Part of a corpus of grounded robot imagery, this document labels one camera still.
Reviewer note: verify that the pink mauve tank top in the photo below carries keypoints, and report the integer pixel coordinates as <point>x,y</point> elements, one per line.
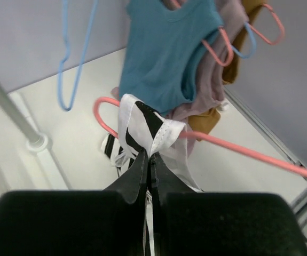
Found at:
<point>208,79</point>

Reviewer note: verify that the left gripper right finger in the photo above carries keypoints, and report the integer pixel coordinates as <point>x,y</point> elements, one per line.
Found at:
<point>190,223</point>

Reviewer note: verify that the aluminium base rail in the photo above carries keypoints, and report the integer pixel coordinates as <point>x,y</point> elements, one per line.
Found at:
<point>299,204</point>

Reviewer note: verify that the pink hanger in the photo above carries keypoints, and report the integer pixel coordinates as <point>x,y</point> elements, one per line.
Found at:
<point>214,140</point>
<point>264,22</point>
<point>221,49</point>

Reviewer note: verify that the metal clothes rack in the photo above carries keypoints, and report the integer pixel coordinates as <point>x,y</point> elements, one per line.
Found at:
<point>38,143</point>

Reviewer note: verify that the black white striped tank top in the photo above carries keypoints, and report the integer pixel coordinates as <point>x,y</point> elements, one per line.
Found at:
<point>142,127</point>

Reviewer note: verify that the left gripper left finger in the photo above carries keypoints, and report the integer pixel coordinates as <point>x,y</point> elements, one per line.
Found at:
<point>77,222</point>

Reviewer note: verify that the teal blue tank top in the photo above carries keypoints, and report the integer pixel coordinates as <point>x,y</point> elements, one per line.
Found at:
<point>164,49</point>

